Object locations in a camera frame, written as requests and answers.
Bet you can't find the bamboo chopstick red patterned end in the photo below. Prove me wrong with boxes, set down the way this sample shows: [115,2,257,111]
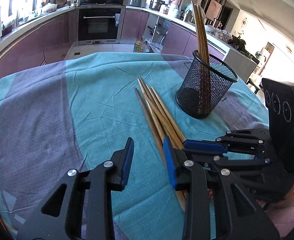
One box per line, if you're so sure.
[191,1,206,112]

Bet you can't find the purple kitchen cabinets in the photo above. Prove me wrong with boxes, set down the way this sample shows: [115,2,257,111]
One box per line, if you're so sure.
[0,9,75,79]
[120,8,225,61]

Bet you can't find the metal cooking pot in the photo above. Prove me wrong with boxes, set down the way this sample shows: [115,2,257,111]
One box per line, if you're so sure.
[148,0,165,11]

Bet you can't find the black camera box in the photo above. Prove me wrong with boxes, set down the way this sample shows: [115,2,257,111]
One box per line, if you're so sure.
[261,78,294,176]

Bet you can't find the black built-in oven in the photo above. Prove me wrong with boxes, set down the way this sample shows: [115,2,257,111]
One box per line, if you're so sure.
[78,8,122,41]

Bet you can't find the teal and purple tablecloth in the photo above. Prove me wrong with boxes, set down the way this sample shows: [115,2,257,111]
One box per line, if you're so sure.
[0,53,268,239]

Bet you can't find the oil bottles on floor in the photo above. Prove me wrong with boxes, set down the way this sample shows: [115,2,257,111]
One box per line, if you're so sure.
[133,38,150,53]

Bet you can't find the black mesh utensil cup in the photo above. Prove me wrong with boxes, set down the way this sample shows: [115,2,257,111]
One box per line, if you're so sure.
[175,50,238,119]

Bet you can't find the bamboo chopstick on cloth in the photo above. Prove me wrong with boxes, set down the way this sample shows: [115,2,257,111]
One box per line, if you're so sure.
[135,88,186,212]
[138,77,180,148]
[150,87,186,143]
[138,77,186,150]

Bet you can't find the purple kitchen cabinets right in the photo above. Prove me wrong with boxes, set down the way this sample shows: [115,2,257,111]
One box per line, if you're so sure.
[120,8,225,61]

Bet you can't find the purple kitchen cabinets left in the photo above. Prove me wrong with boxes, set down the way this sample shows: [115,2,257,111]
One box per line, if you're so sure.
[0,9,75,79]

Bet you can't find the green plant on counter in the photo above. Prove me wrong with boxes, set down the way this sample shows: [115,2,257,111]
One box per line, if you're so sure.
[228,35,253,59]

